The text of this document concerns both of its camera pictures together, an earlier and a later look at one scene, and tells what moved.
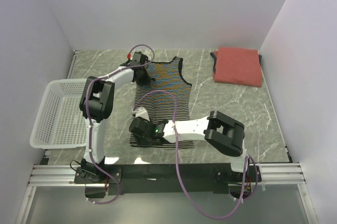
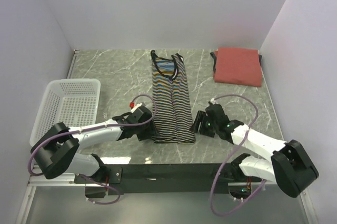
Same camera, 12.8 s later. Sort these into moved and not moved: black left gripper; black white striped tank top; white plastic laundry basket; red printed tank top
Moved: black white striped tank top; black left gripper
Not moved: red printed tank top; white plastic laundry basket
